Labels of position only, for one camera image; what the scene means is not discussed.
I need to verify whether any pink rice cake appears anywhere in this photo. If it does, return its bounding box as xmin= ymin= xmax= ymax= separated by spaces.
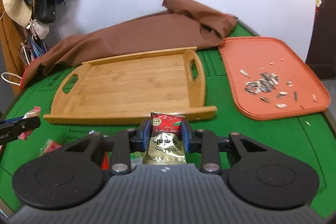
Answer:
xmin=18 ymin=106 xmax=41 ymax=140

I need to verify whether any green candy wrapper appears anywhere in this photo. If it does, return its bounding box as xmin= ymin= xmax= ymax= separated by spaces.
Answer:
xmin=130 ymin=152 xmax=144 ymax=165

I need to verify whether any red snack bar wrapper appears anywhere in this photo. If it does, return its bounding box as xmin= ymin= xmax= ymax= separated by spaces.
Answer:
xmin=101 ymin=152 xmax=110 ymax=170

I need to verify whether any red gold fruit candy packet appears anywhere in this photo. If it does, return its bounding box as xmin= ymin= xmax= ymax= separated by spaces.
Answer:
xmin=142 ymin=111 xmax=186 ymax=165

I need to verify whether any pink red small snack pack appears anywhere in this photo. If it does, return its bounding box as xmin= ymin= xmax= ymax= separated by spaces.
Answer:
xmin=39 ymin=139 xmax=62 ymax=156

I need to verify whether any bamboo serving tray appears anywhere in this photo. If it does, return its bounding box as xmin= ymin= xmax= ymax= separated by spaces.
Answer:
xmin=43 ymin=47 xmax=217 ymax=125

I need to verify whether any pile of sunflower seeds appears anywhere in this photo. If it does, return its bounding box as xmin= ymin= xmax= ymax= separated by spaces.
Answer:
xmin=230 ymin=59 xmax=329 ymax=117

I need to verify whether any orange plastic tray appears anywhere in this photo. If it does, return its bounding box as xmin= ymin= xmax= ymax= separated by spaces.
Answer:
xmin=219 ymin=37 xmax=331 ymax=121

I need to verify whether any small white pouch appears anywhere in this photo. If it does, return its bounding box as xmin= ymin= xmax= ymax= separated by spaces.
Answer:
xmin=26 ymin=19 xmax=50 ymax=40

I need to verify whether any brown cloth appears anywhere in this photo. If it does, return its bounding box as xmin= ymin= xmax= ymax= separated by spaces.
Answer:
xmin=20 ymin=0 xmax=237 ymax=88

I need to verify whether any beige sun hat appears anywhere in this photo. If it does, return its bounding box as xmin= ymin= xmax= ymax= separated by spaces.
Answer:
xmin=2 ymin=0 xmax=32 ymax=28

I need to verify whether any dark wooden door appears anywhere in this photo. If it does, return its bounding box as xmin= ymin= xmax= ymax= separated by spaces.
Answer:
xmin=306 ymin=0 xmax=335 ymax=80

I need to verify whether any blue cord bundle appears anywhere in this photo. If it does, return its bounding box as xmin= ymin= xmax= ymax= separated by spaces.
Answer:
xmin=20 ymin=35 xmax=49 ymax=66

